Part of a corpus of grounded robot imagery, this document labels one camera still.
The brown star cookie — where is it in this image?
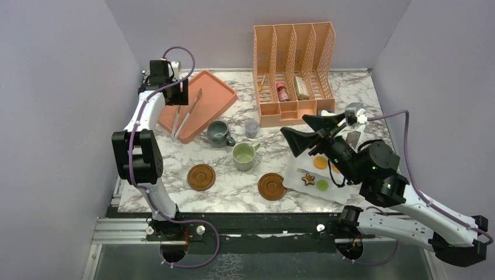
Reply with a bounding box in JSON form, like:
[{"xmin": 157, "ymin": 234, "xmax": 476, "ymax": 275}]
[{"xmin": 301, "ymin": 173, "xmax": 315, "ymax": 186}]

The green macaron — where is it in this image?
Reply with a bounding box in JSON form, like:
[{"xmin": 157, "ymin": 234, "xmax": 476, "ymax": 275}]
[{"xmin": 316, "ymin": 180, "xmax": 329, "ymax": 191}]

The light green ceramic mug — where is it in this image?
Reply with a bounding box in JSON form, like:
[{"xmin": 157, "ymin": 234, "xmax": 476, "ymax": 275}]
[{"xmin": 232, "ymin": 140, "xmax": 260, "ymax": 172}]

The dark blue-green ceramic mug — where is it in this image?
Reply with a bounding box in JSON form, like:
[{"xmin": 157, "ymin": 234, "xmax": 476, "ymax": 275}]
[{"xmin": 207, "ymin": 120, "xmax": 236, "ymax": 148}]

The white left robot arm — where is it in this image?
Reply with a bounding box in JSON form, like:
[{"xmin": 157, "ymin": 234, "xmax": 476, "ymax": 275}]
[{"xmin": 111, "ymin": 90, "xmax": 302, "ymax": 240}]

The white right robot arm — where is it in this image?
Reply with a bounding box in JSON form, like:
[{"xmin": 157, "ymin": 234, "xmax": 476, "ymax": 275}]
[{"xmin": 128, "ymin": 58, "xmax": 487, "ymax": 267}]

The white tiered dessert stand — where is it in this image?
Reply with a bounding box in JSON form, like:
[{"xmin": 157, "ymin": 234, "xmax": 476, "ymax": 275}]
[{"xmin": 284, "ymin": 150, "xmax": 364, "ymax": 205}]

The tan box in organizer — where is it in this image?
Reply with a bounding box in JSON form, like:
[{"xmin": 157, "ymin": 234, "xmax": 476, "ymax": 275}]
[{"xmin": 294, "ymin": 76, "xmax": 310, "ymax": 100}]

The pink dessert tray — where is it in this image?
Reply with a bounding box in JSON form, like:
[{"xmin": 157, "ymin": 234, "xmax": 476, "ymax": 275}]
[{"xmin": 177, "ymin": 71, "xmax": 238, "ymax": 144}]

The pink bottle in organizer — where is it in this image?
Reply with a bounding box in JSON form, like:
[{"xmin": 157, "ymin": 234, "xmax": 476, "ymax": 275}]
[{"xmin": 276, "ymin": 82, "xmax": 290, "ymax": 102}]

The right brown wooden coaster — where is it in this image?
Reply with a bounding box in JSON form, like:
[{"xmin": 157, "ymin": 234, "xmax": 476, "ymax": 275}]
[{"xmin": 258, "ymin": 173, "xmax": 287, "ymax": 201}]

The brown wooden coaster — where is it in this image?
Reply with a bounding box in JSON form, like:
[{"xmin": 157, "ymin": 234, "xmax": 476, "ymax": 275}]
[
  {"xmin": 258, "ymin": 173, "xmax": 287, "ymax": 201},
  {"xmin": 187, "ymin": 164, "xmax": 216, "ymax": 191}
]

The pink mesh file organizer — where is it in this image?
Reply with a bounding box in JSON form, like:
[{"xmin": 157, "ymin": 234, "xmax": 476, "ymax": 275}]
[{"xmin": 253, "ymin": 22, "xmax": 336, "ymax": 127}]

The left brown wooden coaster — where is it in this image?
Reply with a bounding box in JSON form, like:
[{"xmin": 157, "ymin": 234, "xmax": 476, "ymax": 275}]
[{"xmin": 187, "ymin": 164, "xmax": 216, "ymax": 191}]

